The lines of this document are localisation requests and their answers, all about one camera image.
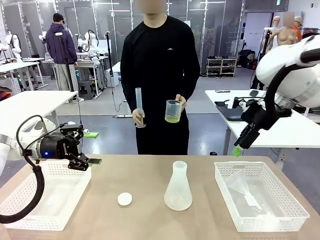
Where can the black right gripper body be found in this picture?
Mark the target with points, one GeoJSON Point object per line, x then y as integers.
{"type": "Point", "coordinates": [255, 112]}

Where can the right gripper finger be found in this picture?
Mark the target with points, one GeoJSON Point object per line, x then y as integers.
{"type": "Point", "coordinates": [251, 138]}
{"type": "Point", "coordinates": [243, 133]}

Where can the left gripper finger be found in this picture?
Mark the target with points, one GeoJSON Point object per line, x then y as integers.
{"type": "Point", "coordinates": [80, 162]}
{"type": "Point", "coordinates": [75, 131]}

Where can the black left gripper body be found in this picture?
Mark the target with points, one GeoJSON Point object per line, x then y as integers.
{"type": "Point", "coordinates": [52, 147]}

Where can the clear plastic funnel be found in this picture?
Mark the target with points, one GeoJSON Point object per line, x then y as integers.
{"type": "Point", "coordinates": [237, 186]}

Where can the white round flask cap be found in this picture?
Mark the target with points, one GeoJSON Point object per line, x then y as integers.
{"type": "Point", "coordinates": [124, 199]}

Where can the white perforated plastic basket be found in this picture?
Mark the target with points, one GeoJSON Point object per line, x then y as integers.
{"type": "Point", "coordinates": [282, 200]}
{"type": "Point", "coordinates": [65, 185]}

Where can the clear plastic graduated cylinder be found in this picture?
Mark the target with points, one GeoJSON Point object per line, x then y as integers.
{"type": "Point", "coordinates": [138, 97]}

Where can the clear plastic beaker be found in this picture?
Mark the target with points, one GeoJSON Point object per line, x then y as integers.
{"type": "Point", "coordinates": [172, 112]}

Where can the translucent plastic conical flask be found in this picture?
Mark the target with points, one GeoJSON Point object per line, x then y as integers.
{"type": "Point", "coordinates": [178, 195]}

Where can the person's left forearm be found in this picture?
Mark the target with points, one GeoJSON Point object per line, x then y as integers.
{"type": "Point", "coordinates": [192, 87]}

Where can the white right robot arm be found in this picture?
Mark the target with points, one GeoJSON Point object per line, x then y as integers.
{"type": "Point", "coordinates": [300, 82]}

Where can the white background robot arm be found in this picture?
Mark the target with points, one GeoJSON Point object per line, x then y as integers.
{"type": "Point", "coordinates": [15, 47]}
{"type": "Point", "coordinates": [92, 42]}

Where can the person's right forearm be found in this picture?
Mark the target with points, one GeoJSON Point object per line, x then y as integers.
{"type": "Point", "coordinates": [128, 100]}

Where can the person's right hand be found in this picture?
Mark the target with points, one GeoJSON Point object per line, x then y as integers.
{"type": "Point", "coordinates": [135, 116]}

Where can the person's left hand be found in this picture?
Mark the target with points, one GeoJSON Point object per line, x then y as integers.
{"type": "Point", "coordinates": [183, 102]}

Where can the black mouse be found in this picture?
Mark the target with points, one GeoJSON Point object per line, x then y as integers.
{"type": "Point", "coordinates": [254, 93]}

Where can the black tray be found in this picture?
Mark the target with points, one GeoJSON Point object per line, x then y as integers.
{"type": "Point", "coordinates": [230, 115]}

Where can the dark grey step stool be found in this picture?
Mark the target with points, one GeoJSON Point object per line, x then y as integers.
{"type": "Point", "coordinates": [87, 90]}

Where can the black bag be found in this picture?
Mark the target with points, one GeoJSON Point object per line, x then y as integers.
{"type": "Point", "coordinates": [246, 58]}

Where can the shoe rack with shoes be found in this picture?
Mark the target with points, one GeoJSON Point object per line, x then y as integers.
{"type": "Point", "coordinates": [221, 67]}

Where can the white computer case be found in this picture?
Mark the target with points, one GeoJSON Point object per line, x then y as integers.
{"type": "Point", "coordinates": [112, 78]}

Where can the white background desk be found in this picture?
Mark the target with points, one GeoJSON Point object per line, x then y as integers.
{"type": "Point", "coordinates": [92, 61]}
{"type": "Point", "coordinates": [17, 65]}

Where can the white background table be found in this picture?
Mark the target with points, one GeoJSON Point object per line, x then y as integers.
{"type": "Point", "coordinates": [116, 66]}

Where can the flesh-coloured mannequin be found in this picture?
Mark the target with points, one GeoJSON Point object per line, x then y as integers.
{"type": "Point", "coordinates": [285, 37]}

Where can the person in purple jacket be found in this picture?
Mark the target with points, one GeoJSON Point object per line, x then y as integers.
{"type": "Point", "coordinates": [60, 47]}

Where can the white mannequin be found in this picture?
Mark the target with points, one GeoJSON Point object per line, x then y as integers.
{"type": "Point", "coordinates": [275, 23]}

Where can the black garments on rack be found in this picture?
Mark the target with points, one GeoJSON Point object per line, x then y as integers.
{"type": "Point", "coordinates": [306, 35]}

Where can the mannequin with hat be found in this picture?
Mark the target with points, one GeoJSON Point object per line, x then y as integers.
{"type": "Point", "coordinates": [298, 21]}

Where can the person in black clothes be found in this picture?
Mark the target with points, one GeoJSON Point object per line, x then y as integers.
{"type": "Point", "coordinates": [160, 62]}

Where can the black camera stand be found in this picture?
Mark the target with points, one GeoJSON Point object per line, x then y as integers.
{"type": "Point", "coordinates": [109, 57]}
{"type": "Point", "coordinates": [66, 62]}

